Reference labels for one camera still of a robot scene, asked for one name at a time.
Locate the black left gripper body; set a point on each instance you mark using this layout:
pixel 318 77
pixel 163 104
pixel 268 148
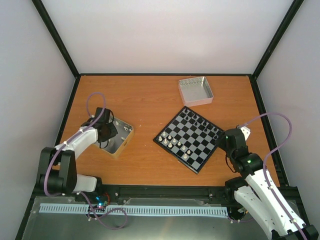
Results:
pixel 110 133

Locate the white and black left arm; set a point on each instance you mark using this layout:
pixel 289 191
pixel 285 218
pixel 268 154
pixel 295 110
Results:
pixel 57 171

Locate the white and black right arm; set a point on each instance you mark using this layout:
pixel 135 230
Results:
pixel 257 193

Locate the black and silver chessboard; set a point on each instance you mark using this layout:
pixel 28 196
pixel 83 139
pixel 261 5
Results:
pixel 194 138

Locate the silver square tin lid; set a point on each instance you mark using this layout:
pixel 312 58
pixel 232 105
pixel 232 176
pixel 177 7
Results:
pixel 195 91

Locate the light blue cable duct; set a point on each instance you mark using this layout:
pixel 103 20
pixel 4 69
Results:
pixel 137 210

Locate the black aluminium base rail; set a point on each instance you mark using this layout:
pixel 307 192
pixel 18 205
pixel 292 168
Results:
pixel 208 194

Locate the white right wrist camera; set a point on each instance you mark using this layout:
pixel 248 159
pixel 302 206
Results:
pixel 245 130

